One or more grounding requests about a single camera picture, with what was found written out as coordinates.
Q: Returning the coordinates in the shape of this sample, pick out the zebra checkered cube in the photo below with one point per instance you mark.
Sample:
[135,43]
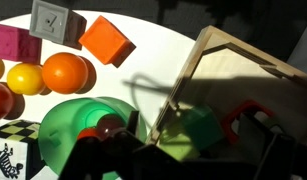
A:
[9,150]

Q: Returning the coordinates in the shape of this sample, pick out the red tomato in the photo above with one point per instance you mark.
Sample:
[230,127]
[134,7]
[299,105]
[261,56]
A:
[1,101]

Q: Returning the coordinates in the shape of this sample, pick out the small yellow round fruit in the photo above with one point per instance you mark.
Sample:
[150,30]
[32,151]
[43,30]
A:
[25,79]

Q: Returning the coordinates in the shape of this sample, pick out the wooden tray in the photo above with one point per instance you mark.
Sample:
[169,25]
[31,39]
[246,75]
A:
[209,73]

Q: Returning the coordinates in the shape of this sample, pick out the orange fruit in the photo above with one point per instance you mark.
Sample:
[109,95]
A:
[64,73]

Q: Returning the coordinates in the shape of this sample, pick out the green plastic bowl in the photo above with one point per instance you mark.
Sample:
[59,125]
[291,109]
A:
[59,126]

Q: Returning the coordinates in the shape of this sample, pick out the dark plum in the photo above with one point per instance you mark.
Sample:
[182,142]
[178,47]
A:
[109,124]

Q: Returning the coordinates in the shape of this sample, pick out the orange block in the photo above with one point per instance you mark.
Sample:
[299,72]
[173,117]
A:
[104,40]

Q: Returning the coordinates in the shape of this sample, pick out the grey block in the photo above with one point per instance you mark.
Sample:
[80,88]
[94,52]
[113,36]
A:
[49,21]

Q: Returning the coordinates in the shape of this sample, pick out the green cube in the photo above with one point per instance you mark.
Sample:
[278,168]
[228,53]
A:
[203,126]

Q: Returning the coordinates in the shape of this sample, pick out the magenta block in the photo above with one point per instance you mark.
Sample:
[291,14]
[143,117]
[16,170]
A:
[14,43]

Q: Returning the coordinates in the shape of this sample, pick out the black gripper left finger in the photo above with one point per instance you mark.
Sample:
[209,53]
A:
[109,160]

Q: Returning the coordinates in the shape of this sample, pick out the small red fruit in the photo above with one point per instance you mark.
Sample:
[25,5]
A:
[88,133]

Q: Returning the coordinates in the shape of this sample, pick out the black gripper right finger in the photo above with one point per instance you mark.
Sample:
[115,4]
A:
[283,160]

